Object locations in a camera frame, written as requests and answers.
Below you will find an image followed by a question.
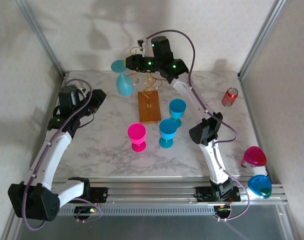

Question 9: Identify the teal wine glass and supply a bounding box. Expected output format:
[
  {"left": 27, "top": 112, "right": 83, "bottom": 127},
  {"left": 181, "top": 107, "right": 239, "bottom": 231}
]
[{"left": 110, "top": 59, "right": 135, "bottom": 98}]

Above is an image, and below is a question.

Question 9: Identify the blue wine glass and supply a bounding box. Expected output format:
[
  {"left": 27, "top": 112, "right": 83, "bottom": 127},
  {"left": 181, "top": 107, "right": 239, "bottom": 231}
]
[
  {"left": 168, "top": 98, "right": 187, "bottom": 128},
  {"left": 158, "top": 118, "right": 179, "bottom": 149}
]

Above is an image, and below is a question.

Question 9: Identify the pink wine glass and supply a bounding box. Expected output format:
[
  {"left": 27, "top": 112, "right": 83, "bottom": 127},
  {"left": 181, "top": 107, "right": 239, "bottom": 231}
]
[{"left": 127, "top": 123, "right": 147, "bottom": 153}]

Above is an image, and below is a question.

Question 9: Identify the red soda can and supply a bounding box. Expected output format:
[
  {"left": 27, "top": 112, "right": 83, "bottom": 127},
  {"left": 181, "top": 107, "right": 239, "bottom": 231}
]
[{"left": 221, "top": 87, "right": 239, "bottom": 108}]

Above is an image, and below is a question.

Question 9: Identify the blue plastic cup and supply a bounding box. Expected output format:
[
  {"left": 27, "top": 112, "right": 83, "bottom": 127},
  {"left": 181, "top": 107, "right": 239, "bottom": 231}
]
[{"left": 247, "top": 174, "right": 273, "bottom": 200}]

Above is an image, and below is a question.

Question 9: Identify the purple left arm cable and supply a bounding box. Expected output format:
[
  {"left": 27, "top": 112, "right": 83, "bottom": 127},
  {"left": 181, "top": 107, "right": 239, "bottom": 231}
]
[{"left": 21, "top": 78, "right": 104, "bottom": 231}]

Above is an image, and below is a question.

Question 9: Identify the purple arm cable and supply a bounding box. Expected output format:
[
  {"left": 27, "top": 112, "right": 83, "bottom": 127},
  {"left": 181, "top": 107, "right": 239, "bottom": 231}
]
[
  {"left": 21, "top": 78, "right": 104, "bottom": 231},
  {"left": 145, "top": 29, "right": 250, "bottom": 222}
]

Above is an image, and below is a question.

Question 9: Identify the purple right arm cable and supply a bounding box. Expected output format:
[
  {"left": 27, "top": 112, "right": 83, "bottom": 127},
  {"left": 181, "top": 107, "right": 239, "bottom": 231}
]
[{"left": 145, "top": 29, "right": 250, "bottom": 222}]

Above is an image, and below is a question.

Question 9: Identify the gold wire glass rack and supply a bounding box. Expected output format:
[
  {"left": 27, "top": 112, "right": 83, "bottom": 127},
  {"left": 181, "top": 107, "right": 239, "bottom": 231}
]
[{"left": 124, "top": 46, "right": 167, "bottom": 123}]

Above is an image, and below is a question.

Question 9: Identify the aluminium right frame post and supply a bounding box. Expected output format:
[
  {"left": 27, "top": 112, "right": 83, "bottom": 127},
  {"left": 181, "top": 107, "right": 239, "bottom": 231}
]
[{"left": 238, "top": 0, "right": 287, "bottom": 79}]

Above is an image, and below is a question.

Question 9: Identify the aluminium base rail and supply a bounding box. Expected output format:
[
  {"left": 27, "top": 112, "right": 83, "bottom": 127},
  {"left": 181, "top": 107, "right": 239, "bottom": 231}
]
[{"left": 16, "top": 176, "right": 287, "bottom": 218}]

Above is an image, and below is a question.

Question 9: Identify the slotted grey cable duct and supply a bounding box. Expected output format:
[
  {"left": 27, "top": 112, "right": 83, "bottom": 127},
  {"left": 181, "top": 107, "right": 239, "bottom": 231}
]
[{"left": 24, "top": 204, "right": 217, "bottom": 216}]

